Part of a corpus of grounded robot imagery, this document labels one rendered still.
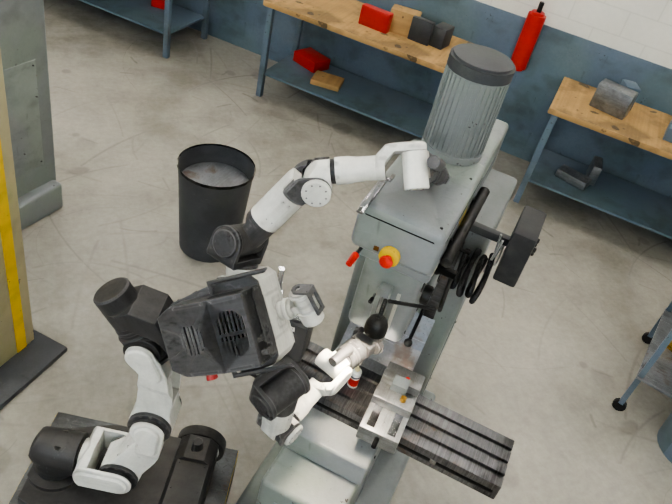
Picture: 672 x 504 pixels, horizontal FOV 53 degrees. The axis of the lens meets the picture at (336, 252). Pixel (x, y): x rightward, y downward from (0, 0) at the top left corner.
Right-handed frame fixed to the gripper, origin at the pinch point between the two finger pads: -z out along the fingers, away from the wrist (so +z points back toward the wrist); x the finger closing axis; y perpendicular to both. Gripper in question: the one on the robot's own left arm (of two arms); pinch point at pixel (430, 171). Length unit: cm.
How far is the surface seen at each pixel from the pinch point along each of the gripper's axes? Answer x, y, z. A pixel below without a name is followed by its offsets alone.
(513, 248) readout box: 29.8, -11.9, -34.9
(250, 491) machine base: -26, -159, -73
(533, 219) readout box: 31, -1, -43
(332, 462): 6, -111, -39
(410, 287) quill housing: 7.5, -35.3, -13.3
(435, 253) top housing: 12.8, -19.7, 10.2
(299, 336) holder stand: -27, -76, -43
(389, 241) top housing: -0.3, -22.3, 9.9
